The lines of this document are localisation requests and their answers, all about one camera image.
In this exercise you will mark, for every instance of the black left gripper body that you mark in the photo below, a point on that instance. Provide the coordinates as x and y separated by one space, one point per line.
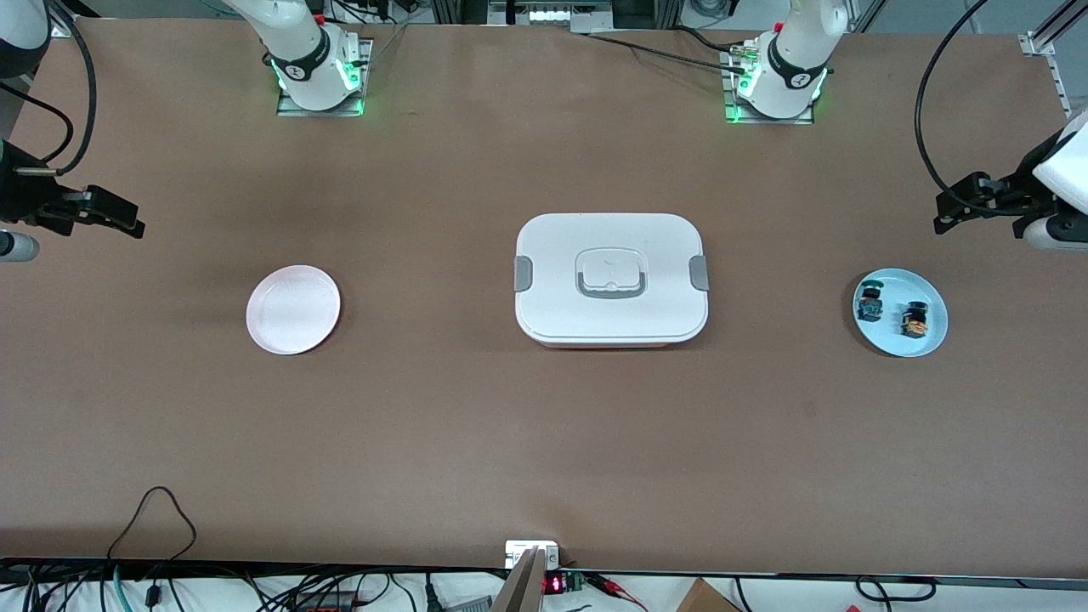
1022 192

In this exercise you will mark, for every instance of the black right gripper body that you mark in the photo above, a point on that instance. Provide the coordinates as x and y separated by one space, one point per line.
19 193

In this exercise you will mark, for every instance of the orange push-button switch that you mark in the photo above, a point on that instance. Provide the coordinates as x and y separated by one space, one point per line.
915 321

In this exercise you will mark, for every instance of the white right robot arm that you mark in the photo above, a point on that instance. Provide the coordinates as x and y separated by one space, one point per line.
310 72

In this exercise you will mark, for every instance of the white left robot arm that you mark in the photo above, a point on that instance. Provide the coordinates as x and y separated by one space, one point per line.
790 76

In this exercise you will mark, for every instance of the white lunch box grey latches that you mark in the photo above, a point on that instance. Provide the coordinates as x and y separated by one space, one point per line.
612 319

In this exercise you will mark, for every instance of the brown cardboard box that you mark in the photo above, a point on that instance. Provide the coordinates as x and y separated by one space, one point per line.
705 599

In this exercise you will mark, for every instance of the white socket box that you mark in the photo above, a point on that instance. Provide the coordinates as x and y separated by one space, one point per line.
517 552

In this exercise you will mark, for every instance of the light blue round plate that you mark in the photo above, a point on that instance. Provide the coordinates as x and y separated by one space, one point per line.
926 289

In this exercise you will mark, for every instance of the pink round plate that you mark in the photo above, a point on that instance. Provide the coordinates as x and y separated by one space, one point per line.
293 310

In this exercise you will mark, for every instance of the white desk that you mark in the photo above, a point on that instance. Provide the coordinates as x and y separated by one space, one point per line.
799 599

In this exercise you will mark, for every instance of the red black clip leads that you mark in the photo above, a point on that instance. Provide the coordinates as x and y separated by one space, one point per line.
608 585

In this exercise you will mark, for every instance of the red LED display module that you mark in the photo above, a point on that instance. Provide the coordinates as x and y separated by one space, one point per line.
554 584

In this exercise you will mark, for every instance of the perforated aluminium rail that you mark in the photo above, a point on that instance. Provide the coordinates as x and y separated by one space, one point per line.
1062 89

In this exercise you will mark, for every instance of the aluminium frame corner post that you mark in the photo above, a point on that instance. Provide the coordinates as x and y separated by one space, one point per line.
1037 44

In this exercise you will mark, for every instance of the small aluminium corner bracket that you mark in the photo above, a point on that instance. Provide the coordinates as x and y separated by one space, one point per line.
61 31

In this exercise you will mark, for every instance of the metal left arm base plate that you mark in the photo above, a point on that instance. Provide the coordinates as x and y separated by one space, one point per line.
803 121

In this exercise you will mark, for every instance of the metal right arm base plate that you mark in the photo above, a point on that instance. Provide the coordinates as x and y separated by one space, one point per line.
287 107

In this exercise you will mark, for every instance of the lit metal frame device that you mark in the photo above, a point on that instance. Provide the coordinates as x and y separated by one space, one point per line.
548 14

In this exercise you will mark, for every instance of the grey aluminium stand post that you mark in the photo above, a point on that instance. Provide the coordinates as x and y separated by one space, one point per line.
523 591

